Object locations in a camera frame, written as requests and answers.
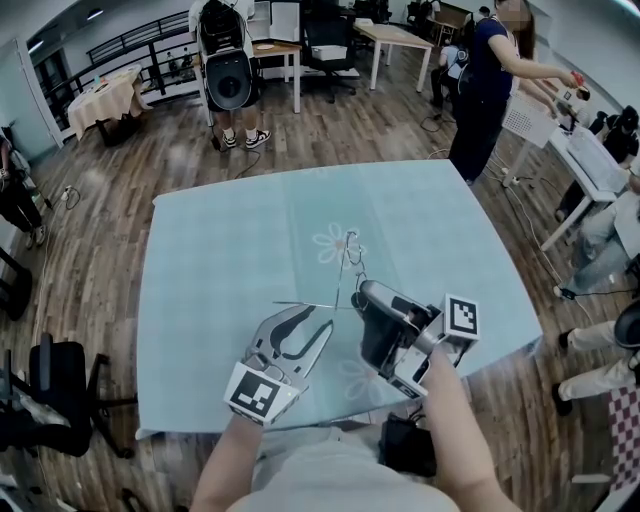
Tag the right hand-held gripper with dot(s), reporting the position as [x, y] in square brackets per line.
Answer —
[462, 320]

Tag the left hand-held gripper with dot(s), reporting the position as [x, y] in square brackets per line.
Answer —
[255, 395]

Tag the thin wire eyeglasses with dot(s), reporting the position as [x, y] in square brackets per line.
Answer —
[342, 270]

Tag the person's right forearm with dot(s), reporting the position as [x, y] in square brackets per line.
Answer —
[460, 440]

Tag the person's left forearm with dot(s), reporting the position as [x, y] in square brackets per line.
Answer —
[225, 465]

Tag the black waist pouch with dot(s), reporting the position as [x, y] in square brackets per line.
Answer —
[407, 445]

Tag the light blue floral tablecloth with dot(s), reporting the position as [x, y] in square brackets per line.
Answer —
[210, 240]

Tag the person's beige shirt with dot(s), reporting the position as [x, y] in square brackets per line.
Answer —
[325, 475]

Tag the white power strip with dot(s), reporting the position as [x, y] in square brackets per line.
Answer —
[515, 180]
[68, 193]

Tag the black office chair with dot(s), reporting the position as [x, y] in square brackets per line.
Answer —
[57, 372]
[327, 32]

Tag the grey rounded shell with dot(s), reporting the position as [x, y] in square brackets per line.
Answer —
[629, 325]
[229, 85]

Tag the white table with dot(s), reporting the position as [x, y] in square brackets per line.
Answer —
[562, 150]

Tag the white perforated basket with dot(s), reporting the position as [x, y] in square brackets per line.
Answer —
[527, 120]

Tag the red and white checkered cloth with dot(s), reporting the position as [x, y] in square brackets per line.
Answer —
[625, 435]

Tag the clear plastic box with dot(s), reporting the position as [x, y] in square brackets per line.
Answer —
[597, 160]

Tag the white box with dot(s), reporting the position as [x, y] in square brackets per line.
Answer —
[328, 52]

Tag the black table base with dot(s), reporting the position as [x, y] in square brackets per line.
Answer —
[14, 295]

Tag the wooden desk with white legs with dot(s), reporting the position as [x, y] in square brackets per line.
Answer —
[395, 34]
[280, 48]

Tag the black metal railing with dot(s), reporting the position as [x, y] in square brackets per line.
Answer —
[159, 70]

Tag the round table with beige cloth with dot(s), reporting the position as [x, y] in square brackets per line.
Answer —
[100, 102]

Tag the white open cabinet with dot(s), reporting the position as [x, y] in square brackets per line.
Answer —
[285, 20]

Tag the black backpack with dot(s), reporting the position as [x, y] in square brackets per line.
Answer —
[220, 27]

